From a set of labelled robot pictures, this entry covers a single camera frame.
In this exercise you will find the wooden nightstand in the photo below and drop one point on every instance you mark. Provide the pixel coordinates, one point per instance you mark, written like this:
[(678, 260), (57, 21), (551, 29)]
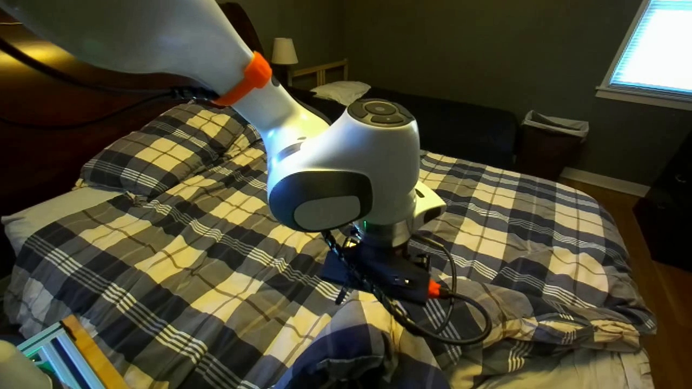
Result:
[(321, 72)]

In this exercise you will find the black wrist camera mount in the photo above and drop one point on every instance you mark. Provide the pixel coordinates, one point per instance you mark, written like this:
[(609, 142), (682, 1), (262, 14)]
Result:
[(418, 284)]

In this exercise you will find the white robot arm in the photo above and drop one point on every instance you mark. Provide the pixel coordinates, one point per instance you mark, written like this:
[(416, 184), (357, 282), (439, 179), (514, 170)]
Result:
[(144, 35)]

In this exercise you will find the plaid pillow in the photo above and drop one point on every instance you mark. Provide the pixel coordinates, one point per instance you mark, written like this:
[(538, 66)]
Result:
[(165, 153)]

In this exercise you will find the white shade table lamp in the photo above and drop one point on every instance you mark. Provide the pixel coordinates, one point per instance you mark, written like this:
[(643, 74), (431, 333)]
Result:
[(284, 50)]

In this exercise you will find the white pillow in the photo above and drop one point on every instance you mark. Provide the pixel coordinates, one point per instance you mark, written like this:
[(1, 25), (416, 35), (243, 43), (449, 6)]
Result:
[(342, 92)]

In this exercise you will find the dark wooden headboard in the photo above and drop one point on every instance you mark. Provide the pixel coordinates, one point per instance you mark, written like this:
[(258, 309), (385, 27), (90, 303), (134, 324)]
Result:
[(43, 130)]

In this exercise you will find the yellow grey plaid blanket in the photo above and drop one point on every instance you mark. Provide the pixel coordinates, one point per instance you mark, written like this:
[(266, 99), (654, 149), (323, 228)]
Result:
[(217, 273)]

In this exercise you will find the bright window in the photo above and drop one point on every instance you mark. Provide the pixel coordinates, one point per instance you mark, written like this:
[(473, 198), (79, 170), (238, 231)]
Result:
[(651, 50)]

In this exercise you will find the grey rounded device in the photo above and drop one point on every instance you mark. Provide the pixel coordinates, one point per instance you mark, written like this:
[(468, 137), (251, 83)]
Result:
[(18, 371)]

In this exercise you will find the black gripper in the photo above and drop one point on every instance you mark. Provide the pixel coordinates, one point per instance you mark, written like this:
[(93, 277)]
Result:
[(359, 266)]

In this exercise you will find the black dresser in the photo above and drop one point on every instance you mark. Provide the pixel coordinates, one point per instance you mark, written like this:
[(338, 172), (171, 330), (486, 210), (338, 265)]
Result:
[(667, 208)]

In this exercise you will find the brown hamper with cloth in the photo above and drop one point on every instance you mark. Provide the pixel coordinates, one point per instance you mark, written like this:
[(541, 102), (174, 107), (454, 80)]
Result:
[(551, 148)]

